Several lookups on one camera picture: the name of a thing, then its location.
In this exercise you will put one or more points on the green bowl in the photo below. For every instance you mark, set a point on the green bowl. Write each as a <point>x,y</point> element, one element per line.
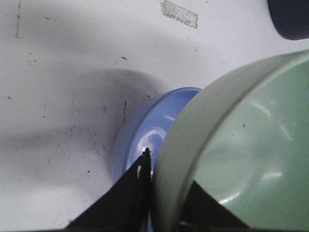
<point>244,140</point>

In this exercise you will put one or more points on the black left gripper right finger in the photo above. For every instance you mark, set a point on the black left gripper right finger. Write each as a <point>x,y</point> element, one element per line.
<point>202,211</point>

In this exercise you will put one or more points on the dark blue saucepan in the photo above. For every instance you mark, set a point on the dark blue saucepan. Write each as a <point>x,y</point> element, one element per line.
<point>290,18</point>

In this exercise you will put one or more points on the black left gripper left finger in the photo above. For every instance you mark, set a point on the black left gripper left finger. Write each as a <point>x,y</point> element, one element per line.
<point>126,205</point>

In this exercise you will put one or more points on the blue bowl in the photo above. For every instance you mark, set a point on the blue bowl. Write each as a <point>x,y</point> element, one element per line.
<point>147,127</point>

